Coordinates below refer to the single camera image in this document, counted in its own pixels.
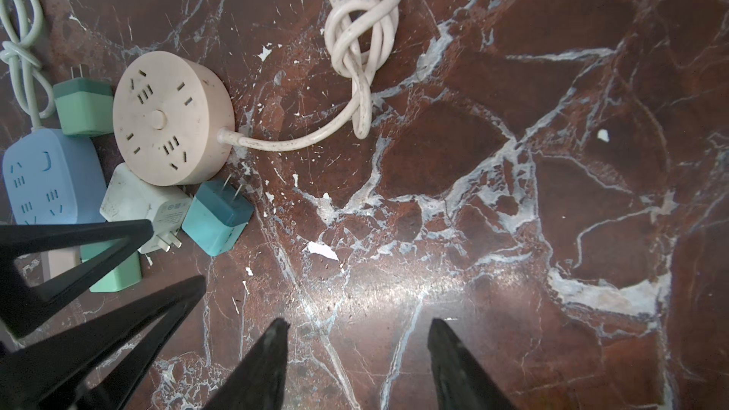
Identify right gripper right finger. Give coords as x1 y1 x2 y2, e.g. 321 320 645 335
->
427 318 516 409

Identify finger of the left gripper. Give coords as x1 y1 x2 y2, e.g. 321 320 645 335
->
1 275 206 409
1 219 154 338

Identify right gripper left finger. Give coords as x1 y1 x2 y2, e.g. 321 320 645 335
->
204 318 290 409

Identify green plug adapter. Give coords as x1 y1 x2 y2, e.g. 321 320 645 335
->
52 65 113 137
80 240 142 293

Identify teal plug adapter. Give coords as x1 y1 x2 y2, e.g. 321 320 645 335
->
181 177 254 257

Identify pink plug adapter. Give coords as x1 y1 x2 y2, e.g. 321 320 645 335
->
41 246 81 282

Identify white plug adapter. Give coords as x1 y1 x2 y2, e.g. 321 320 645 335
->
100 163 193 254

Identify blue square power strip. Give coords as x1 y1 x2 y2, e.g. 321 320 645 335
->
2 128 106 225

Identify pink round power strip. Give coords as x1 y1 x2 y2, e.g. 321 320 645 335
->
113 51 235 186

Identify white cable of blue strip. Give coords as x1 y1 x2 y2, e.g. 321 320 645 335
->
0 0 57 131

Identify pink cable with plug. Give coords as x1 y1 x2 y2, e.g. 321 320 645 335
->
217 0 406 153

